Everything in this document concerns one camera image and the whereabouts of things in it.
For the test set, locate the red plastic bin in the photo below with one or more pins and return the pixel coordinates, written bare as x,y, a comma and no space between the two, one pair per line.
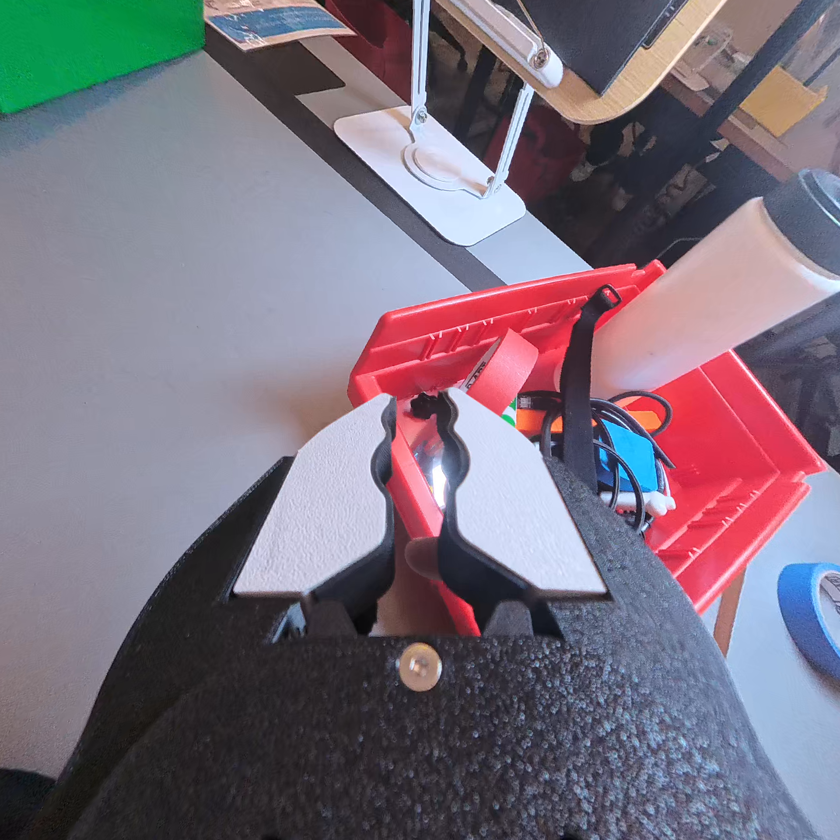
722,426

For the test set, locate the black tripod pole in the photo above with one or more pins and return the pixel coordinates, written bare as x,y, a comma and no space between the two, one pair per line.
764,82

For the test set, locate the white folding stand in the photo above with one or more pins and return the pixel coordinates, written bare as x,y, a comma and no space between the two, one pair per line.
459,210

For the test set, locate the black tablet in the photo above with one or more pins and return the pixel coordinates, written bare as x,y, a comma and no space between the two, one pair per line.
590,33

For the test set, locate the blue device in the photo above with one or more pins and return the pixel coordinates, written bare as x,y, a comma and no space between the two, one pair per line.
627,459

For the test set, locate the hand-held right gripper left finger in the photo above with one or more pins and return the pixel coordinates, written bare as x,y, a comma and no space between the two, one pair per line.
321,512

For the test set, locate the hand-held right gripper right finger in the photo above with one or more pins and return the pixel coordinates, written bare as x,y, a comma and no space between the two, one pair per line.
512,512

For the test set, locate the orange item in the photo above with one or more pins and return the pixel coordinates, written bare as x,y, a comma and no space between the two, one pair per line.
541,420

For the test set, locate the yellow box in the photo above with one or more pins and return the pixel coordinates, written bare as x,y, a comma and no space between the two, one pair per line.
781,98

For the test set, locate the brown and blue brochure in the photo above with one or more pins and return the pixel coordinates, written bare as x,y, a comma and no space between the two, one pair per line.
282,23

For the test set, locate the small green item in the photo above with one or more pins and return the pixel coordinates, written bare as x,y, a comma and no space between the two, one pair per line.
508,412

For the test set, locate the brown wooden desk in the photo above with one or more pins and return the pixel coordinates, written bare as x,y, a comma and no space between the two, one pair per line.
748,141

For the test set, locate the white bottle with black cap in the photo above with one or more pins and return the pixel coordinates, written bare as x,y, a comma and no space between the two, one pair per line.
689,308

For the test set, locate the small white plastic figure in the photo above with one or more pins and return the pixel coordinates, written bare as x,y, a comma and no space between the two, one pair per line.
656,505

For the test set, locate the green plastic bin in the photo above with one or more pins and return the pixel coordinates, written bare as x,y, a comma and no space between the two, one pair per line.
98,46

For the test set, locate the person's right hand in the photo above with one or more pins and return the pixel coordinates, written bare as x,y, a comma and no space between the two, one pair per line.
423,558

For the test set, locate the red storage box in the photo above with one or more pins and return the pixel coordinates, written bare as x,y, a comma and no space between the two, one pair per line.
374,33
548,157

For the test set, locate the small black plastic clip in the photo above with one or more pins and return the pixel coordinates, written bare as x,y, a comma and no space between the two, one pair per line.
423,407

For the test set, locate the red tape roll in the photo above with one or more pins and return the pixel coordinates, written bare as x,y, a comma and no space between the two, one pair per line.
512,367

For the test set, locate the dark quilted clothing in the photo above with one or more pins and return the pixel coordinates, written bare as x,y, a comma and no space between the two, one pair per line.
23,807

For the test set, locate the blue tape roll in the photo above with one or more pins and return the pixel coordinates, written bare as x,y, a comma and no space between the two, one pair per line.
797,617

